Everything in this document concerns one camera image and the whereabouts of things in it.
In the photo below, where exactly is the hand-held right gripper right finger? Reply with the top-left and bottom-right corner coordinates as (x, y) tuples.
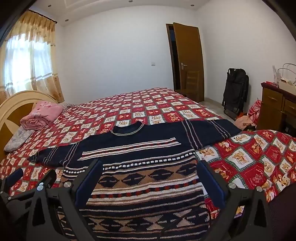
(198, 159), (279, 241)

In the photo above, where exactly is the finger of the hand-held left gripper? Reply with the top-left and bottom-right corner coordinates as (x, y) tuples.
(3, 167), (24, 188)
(37, 169), (57, 193)

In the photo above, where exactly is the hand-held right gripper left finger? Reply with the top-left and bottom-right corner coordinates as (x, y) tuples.
(29, 159), (103, 241)

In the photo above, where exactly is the navy patterned knit sweater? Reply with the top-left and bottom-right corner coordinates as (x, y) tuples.
(27, 119), (242, 241)

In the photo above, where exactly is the pile of colourful clothes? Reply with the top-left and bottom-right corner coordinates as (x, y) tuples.
(235, 99), (262, 131)

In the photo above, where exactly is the grey floral pillow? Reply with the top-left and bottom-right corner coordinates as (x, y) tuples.
(4, 125), (35, 152)

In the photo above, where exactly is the pink folded quilt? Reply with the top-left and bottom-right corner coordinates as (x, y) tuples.
(20, 100), (64, 131)

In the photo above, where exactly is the cream wooden headboard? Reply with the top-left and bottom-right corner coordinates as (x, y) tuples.
(0, 90), (64, 160)

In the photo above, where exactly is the person's dark clothing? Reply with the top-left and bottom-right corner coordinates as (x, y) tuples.
(268, 184), (296, 241)

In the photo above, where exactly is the red printed bed blanket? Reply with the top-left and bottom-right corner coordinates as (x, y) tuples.
(0, 87), (296, 219)

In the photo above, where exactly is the brown wooden nightstand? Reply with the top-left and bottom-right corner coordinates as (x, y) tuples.
(255, 82), (296, 139)

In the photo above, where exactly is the black folding chair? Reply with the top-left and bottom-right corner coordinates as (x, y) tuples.
(221, 68), (250, 121)

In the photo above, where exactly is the wooden chair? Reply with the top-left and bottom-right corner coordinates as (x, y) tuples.
(175, 70), (200, 101)

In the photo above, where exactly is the beige patterned curtain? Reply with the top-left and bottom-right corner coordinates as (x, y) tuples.
(0, 10), (65, 105)

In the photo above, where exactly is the brown wooden door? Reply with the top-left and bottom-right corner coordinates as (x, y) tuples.
(173, 22), (205, 102)

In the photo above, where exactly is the dark curtain rod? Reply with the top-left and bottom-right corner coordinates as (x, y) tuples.
(28, 9), (57, 24)

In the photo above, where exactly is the dark door frame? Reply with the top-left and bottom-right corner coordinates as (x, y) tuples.
(166, 23), (180, 91)

